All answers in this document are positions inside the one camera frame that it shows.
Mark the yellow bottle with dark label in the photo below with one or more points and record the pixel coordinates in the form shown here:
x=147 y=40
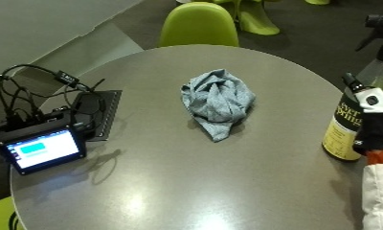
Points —
x=342 y=134

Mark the clear spray bottle black trigger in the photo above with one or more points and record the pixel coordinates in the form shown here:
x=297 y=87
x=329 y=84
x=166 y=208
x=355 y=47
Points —
x=381 y=68

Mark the grey crumpled cloth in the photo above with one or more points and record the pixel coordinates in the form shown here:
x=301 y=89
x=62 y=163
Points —
x=217 y=102

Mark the green moulded chair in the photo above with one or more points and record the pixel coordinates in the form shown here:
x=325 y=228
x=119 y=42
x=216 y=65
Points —
x=256 y=19

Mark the green plastic chair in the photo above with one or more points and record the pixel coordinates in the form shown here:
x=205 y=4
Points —
x=199 y=27

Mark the black ribbed box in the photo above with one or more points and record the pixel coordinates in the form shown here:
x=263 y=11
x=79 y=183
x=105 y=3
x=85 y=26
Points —
x=99 y=110

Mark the small touchscreen display device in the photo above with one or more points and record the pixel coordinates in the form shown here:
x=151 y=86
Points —
x=43 y=149

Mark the black electronics board with plugs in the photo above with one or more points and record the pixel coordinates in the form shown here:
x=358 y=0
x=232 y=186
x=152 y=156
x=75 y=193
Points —
x=34 y=121

